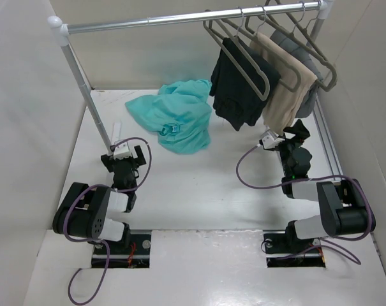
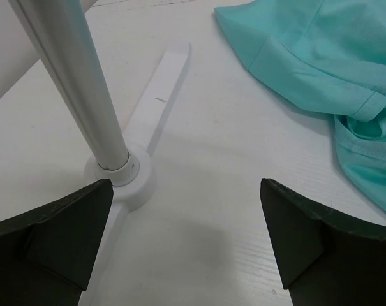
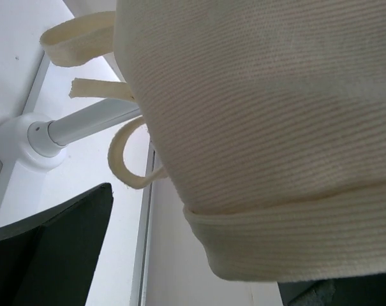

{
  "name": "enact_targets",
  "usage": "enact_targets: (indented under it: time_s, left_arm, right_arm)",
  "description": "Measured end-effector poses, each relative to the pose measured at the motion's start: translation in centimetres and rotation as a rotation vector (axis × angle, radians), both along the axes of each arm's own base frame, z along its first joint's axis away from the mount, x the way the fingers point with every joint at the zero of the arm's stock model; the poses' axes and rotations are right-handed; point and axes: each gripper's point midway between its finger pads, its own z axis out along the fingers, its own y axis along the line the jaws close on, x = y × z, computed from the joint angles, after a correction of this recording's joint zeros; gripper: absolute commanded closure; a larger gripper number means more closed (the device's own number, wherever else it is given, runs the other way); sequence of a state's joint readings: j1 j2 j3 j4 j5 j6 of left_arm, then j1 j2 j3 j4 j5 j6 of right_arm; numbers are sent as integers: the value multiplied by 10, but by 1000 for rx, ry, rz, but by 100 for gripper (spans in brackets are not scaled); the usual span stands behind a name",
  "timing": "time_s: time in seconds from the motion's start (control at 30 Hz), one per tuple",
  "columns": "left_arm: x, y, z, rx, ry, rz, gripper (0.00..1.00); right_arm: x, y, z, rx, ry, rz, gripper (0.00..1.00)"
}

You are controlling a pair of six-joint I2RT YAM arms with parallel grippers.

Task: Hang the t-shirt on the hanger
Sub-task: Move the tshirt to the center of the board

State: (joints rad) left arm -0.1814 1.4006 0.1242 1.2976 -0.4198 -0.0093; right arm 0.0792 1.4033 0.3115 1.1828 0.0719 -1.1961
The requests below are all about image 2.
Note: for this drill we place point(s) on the teal t shirt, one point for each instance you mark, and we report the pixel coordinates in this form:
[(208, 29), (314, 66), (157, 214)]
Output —
[(327, 57)]

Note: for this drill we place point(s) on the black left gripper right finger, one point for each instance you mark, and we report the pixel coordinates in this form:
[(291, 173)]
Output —
[(324, 256)]

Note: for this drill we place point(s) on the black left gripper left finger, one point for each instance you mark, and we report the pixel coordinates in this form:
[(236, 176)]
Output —
[(47, 254)]

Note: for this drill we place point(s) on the silver clothes rack frame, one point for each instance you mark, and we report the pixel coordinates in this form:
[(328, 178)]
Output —
[(61, 36)]

